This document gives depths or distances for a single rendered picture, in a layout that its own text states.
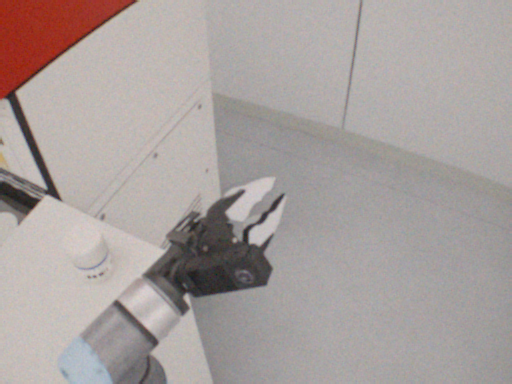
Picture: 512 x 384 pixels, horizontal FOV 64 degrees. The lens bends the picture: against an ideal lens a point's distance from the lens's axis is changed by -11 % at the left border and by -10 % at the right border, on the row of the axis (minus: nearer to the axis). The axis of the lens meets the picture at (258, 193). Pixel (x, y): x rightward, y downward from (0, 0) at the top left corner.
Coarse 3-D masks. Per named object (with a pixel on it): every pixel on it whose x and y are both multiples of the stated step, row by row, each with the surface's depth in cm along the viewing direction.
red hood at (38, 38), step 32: (0, 0) 64; (32, 0) 70; (64, 0) 77; (96, 0) 85; (128, 0) 95; (0, 32) 66; (32, 32) 73; (64, 32) 81; (0, 64) 69; (32, 64) 76; (0, 96) 72
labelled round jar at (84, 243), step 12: (72, 228) 74; (84, 228) 74; (96, 228) 74; (72, 240) 72; (84, 240) 73; (96, 240) 73; (72, 252) 71; (84, 252) 71; (96, 252) 72; (108, 252) 77; (84, 264) 73; (96, 264) 74; (108, 264) 77; (84, 276) 76; (96, 276) 76; (108, 276) 78
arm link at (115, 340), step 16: (112, 304) 51; (96, 320) 50; (112, 320) 49; (128, 320) 49; (80, 336) 48; (96, 336) 48; (112, 336) 48; (128, 336) 48; (144, 336) 49; (64, 352) 47; (80, 352) 47; (96, 352) 47; (112, 352) 47; (128, 352) 48; (144, 352) 50; (64, 368) 46; (80, 368) 46; (96, 368) 46; (112, 368) 47; (128, 368) 49; (144, 368) 53
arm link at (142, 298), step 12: (132, 288) 51; (144, 288) 51; (156, 288) 51; (120, 300) 50; (132, 300) 50; (144, 300) 50; (156, 300) 50; (168, 300) 51; (132, 312) 49; (144, 312) 49; (156, 312) 50; (168, 312) 51; (144, 324) 49; (156, 324) 50; (168, 324) 51; (156, 336) 50
